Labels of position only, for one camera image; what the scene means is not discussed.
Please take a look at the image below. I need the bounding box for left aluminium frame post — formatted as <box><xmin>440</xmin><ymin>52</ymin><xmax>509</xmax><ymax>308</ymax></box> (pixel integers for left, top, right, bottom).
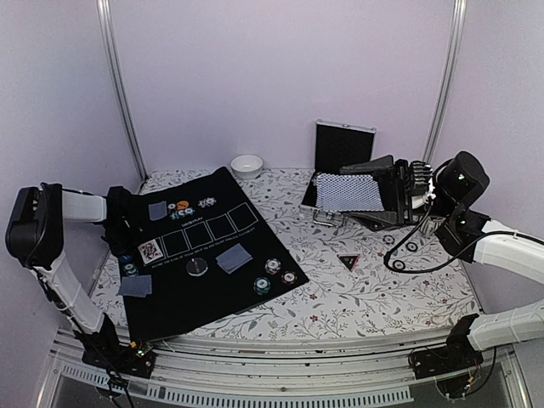
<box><xmin>96</xmin><ymin>0</ymin><xmax>149</xmax><ymax>183</ymax></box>

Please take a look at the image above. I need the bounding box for orange round button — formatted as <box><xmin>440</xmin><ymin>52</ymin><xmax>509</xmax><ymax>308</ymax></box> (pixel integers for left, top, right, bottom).
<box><xmin>177</xmin><ymin>201</ymin><xmax>190</xmax><ymax>210</ymax></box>

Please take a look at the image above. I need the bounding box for black poker mat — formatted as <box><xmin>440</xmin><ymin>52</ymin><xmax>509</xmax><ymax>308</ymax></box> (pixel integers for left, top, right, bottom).
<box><xmin>109</xmin><ymin>167</ymin><xmax>309</xmax><ymax>342</ymax></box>

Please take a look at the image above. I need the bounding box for dealt card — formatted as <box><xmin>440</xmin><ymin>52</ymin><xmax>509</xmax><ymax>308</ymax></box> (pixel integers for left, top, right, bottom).
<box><xmin>216</xmin><ymin>247</ymin><xmax>247</xmax><ymax>274</ymax></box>
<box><xmin>148</xmin><ymin>201</ymin><xmax>168</xmax><ymax>222</ymax></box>
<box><xmin>117</xmin><ymin>276</ymin><xmax>149</xmax><ymax>298</ymax></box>

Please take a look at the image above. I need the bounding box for blue round button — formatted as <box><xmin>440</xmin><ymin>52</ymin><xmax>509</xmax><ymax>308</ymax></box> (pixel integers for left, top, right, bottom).
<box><xmin>118</xmin><ymin>255</ymin><xmax>133</xmax><ymax>263</ymax></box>

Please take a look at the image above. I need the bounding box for face up king card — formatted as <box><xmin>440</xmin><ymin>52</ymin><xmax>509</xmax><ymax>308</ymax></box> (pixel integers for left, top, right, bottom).
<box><xmin>138</xmin><ymin>240</ymin><xmax>164</xmax><ymax>265</ymax></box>

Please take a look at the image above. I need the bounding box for aluminium poker case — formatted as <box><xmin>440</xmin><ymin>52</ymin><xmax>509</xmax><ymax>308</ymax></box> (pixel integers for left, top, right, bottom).
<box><xmin>300</xmin><ymin>119</ymin><xmax>377</xmax><ymax>228</ymax></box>

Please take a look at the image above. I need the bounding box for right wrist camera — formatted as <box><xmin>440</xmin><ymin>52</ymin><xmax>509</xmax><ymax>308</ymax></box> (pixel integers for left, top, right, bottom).
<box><xmin>407</xmin><ymin>161</ymin><xmax>436</xmax><ymax>209</ymax></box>

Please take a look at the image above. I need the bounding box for clear dealer puck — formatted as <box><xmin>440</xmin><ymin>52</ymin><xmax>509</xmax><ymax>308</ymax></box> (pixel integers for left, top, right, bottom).
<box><xmin>186</xmin><ymin>258</ymin><xmax>208</xmax><ymax>277</ymax></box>

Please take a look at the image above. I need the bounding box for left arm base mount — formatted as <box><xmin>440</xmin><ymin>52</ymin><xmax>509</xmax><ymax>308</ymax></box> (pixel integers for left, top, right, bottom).
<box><xmin>78</xmin><ymin>336</ymin><xmax>156</xmax><ymax>379</ymax></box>

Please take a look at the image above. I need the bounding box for right aluminium frame post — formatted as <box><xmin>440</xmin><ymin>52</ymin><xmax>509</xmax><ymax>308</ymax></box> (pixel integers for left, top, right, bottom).
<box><xmin>422</xmin><ymin>0</ymin><xmax>468</xmax><ymax>162</ymax></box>

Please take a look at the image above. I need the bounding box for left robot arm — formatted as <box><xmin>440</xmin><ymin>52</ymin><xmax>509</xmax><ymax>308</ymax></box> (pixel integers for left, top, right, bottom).
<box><xmin>5</xmin><ymin>183</ymin><xmax>140</xmax><ymax>369</ymax></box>

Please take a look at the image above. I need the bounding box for blue playing card deck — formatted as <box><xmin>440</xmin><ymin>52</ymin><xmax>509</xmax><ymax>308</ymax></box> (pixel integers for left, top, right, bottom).
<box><xmin>314</xmin><ymin>173</ymin><xmax>384</xmax><ymax>213</ymax></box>

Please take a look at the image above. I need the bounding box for green chip stack top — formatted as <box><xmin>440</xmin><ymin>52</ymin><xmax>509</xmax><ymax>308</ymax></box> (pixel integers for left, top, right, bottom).
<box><xmin>167</xmin><ymin>203</ymin><xmax>195</xmax><ymax>220</ymax></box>

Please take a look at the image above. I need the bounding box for white chip stack top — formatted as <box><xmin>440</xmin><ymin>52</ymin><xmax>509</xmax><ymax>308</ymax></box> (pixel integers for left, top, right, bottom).
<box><xmin>198</xmin><ymin>197</ymin><xmax>217</xmax><ymax>208</ymax></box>

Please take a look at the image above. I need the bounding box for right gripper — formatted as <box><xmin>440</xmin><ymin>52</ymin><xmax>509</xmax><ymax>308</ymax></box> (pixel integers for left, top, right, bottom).
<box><xmin>341</xmin><ymin>153</ymin><xmax>457</xmax><ymax>230</ymax></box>

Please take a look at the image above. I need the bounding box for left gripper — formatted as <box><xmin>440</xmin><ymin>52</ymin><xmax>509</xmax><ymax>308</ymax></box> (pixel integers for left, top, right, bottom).
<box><xmin>105</xmin><ymin>220</ymin><xmax>144</xmax><ymax>257</ymax></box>

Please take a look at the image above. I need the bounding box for black triangular token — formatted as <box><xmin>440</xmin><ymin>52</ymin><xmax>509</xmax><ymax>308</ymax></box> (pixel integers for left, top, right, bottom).
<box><xmin>337</xmin><ymin>254</ymin><xmax>360</xmax><ymax>271</ymax></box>

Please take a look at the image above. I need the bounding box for aluminium front rail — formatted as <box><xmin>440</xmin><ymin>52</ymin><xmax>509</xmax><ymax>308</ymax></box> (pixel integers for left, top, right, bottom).
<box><xmin>37</xmin><ymin>329</ymin><xmax>531</xmax><ymax>407</ymax></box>

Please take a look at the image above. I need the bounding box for white ceramic bowl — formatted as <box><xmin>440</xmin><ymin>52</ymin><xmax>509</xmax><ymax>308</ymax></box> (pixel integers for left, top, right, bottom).
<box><xmin>230</xmin><ymin>155</ymin><xmax>264</xmax><ymax>179</ymax></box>

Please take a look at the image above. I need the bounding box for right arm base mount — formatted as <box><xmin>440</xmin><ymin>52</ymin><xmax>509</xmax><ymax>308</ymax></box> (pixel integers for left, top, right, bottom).
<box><xmin>408</xmin><ymin>344</ymin><xmax>484</xmax><ymax>400</ymax></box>

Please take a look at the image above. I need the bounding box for aluminium frame post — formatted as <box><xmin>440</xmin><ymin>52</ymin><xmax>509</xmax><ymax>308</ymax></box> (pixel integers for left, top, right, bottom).
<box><xmin>96</xmin><ymin>0</ymin><xmax>149</xmax><ymax>183</ymax></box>
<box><xmin>422</xmin><ymin>0</ymin><xmax>468</xmax><ymax>162</ymax></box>

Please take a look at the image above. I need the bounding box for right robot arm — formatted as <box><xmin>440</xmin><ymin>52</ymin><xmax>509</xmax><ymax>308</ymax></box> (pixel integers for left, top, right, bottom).
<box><xmin>339</xmin><ymin>151</ymin><xmax>543</xmax><ymax>371</ymax></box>

